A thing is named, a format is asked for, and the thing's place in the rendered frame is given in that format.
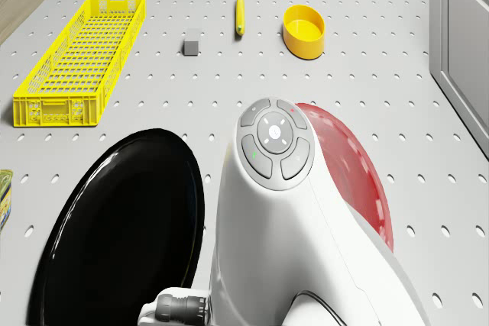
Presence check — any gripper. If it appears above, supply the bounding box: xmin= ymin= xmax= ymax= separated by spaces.
xmin=138 ymin=290 xmax=211 ymax=326

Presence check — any yellow bowl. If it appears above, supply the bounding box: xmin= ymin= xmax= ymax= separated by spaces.
xmin=282 ymin=4 xmax=326 ymax=61

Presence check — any black plate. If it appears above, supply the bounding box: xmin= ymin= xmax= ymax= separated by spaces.
xmin=25 ymin=127 xmax=206 ymax=326

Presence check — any red plate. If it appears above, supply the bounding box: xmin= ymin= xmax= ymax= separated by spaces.
xmin=295 ymin=102 xmax=395 ymax=254

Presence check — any yellow basket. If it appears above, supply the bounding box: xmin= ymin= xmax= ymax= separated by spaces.
xmin=12 ymin=0 xmax=147 ymax=128

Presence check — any grey cube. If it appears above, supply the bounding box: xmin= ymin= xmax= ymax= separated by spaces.
xmin=182 ymin=27 xmax=202 ymax=56

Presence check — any banana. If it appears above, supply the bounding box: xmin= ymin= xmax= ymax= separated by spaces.
xmin=234 ymin=0 xmax=246 ymax=37

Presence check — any white cabinet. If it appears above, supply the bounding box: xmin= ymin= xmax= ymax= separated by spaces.
xmin=428 ymin=0 xmax=489 ymax=160

